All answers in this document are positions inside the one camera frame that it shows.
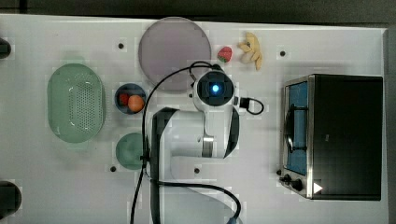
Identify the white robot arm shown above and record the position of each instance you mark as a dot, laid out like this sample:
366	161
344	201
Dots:
210	131

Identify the black toaster oven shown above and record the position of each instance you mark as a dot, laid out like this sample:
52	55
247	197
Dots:
332	137

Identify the orange toy fruit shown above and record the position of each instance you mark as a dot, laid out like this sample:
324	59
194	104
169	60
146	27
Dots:
136	103

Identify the red toy strawberry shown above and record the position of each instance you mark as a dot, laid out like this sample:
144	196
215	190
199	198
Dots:
225	54

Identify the small blue bowl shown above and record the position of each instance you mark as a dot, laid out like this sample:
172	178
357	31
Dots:
130	89

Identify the grey round plate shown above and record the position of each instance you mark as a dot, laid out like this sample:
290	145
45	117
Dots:
171	44

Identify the red toy fruit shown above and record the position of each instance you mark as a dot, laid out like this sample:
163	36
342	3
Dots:
124	98

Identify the green mug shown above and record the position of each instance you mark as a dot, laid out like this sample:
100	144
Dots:
129	150

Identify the yellow toy banana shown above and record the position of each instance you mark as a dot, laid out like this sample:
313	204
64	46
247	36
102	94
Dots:
251	50

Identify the green oval colander basket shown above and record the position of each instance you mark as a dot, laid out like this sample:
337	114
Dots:
76	103

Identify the black cylinder cup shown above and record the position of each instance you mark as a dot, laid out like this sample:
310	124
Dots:
10	199

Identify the black cylinder post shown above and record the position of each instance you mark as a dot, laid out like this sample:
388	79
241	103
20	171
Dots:
5	48

